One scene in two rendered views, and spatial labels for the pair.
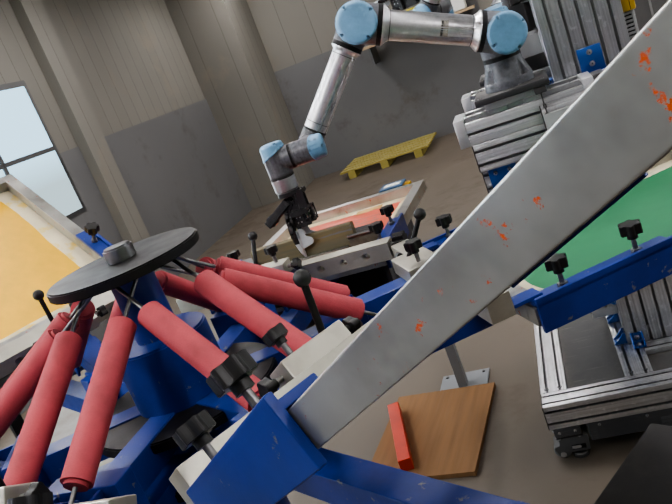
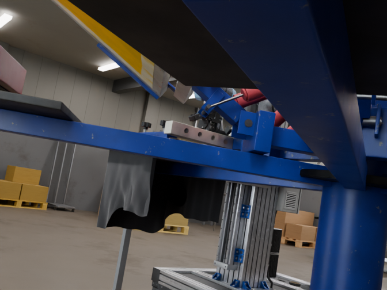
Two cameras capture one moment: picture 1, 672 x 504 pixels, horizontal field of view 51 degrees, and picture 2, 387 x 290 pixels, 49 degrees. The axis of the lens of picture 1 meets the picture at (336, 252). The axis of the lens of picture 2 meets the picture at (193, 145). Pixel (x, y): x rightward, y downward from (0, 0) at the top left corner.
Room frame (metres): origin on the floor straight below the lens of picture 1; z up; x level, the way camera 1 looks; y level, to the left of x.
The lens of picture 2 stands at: (1.11, 1.78, 0.78)
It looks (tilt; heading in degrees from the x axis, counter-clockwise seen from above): 7 degrees up; 303
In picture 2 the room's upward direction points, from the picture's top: 9 degrees clockwise
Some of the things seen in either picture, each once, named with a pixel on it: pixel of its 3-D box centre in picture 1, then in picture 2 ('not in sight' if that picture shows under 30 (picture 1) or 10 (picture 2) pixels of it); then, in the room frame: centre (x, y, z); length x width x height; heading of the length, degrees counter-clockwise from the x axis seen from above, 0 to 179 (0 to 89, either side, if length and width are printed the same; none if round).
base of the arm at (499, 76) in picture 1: (505, 69); not in sight; (2.19, -0.69, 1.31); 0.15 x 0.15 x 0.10
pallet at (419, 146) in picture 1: (390, 156); not in sight; (9.24, -1.13, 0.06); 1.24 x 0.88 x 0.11; 71
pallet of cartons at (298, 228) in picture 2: not in sight; (299, 227); (4.26, -8.42, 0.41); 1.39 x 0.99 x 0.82; 71
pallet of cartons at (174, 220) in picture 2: not in sight; (151, 216); (6.03, -4.80, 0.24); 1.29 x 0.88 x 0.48; 71
